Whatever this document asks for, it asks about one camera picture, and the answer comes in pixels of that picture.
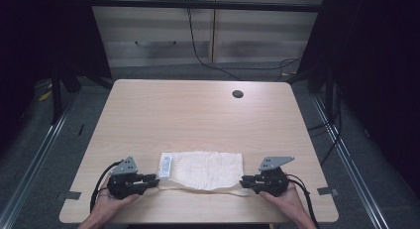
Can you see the grey tape strip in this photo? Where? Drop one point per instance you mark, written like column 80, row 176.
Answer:
column 327, row 191
column 71, row 195

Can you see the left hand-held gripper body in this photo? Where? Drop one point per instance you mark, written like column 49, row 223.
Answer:
column 124, row 186

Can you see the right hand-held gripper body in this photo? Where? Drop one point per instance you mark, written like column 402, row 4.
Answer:
column 272, row 182

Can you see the pale cabinet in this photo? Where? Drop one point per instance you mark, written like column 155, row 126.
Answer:
column 257, row 34

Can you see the black horizontal bar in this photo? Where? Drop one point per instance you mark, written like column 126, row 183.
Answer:
column 198, row 5

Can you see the person's left hand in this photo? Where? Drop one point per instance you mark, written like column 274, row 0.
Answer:
column 107, row 206

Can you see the black table grommet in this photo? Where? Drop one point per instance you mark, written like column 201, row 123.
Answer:
column 237, row 93

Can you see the dark curtain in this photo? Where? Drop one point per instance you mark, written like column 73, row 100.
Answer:
column 43, row 37
column 376, row 73

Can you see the metal floor rail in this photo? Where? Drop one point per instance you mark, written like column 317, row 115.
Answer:
column 36, row 159
column 350, row 169

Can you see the yellow floor tape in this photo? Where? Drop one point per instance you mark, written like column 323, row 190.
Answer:
column 45, row 96

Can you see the small black floor strip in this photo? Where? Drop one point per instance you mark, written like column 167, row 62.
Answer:
column 81, row 130

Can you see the black metal stand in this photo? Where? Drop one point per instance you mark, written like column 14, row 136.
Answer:
column 56, row 96

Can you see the person's right hand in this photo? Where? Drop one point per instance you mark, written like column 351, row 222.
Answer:
column 290, row 202

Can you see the cream cloth with white label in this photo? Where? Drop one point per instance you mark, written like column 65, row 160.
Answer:
column 208, row 169

